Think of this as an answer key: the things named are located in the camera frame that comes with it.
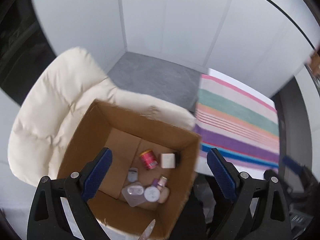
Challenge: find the white round compact case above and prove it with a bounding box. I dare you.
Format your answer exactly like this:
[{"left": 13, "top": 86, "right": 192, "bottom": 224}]
[{"left": 144, "top": 186, "right": 161, "bottom": 203}]

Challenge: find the pink perfume bottle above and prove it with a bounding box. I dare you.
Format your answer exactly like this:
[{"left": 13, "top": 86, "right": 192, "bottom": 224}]
[{"left": 157, "top": 176, "right": 168, "bottom": 190}]

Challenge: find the red tin can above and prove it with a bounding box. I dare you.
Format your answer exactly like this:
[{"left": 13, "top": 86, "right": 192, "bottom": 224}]
[{"left": 139, "top": 150, "right": 158, "bottom": 170}]

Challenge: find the white table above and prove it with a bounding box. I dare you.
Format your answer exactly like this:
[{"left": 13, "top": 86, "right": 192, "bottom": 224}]
[{"left": 208, "top": 68, "right": 276, "bottom": 109}]

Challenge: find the white eyelash curler case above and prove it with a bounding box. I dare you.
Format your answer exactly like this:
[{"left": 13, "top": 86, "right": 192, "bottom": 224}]
[{"left": 127, "top": 167, "right": 138, "bottom": 183}]

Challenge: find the brown cardboard box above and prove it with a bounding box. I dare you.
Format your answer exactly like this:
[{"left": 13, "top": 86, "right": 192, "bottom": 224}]
[{"left": 57, "top": 100, "right": 200, "bottom": 239}]

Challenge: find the clear oval plastic case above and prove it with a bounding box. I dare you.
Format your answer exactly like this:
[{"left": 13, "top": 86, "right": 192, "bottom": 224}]
[{"left": 121, "top": 181, "right": 146, "bottom": 207}]

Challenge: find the white cube box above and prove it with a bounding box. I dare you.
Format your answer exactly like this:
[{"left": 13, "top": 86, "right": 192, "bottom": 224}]
[{"left": 160, "top": 153, "right": 176, "bottom": 169}]

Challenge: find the tan round powder puff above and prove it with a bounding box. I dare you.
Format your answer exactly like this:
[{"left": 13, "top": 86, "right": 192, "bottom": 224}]
[{"left": 157, "top": 187, "right": 170, "bottom": 204}]

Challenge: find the small purple-capped bottle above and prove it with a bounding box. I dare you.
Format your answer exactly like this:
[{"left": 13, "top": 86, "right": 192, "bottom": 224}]
[{"left": 151, "top": 179, "right": 162, "bottom": 191}]

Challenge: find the striped colourful blanket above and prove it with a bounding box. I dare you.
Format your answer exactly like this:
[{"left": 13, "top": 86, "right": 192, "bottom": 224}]
[{"left": 194, "top": 74, "right": 280, "bottom": 178}]

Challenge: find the cream padded chair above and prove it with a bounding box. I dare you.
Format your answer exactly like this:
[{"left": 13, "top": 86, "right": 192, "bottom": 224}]
[{"left": 8, "top": 47, "right": 195, "bottom": 186}]

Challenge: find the left hand with long nails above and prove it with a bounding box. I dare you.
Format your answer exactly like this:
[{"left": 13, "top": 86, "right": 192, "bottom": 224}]
[{"left": 138, "top": 219, "right": 156, "bottom": 240}]

